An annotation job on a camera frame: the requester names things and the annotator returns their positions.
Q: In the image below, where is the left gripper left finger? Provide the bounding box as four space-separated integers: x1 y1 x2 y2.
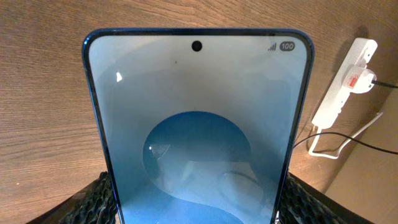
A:
28 172 118 224

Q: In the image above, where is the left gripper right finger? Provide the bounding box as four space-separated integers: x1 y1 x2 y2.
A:
277 173 372 224

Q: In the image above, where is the blue Galaxy smartphone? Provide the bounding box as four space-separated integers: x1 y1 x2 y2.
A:
81 28 315 223

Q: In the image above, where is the black charging cable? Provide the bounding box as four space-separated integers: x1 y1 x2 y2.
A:
292 79 398 156

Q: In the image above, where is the white USB charger plug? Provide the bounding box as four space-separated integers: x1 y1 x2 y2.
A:
342 66 376 94

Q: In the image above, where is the white power strip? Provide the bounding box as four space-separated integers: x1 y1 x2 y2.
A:
312 38 377 130

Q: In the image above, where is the white power strip cord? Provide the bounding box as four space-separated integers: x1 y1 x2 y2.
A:
307 111 384 160

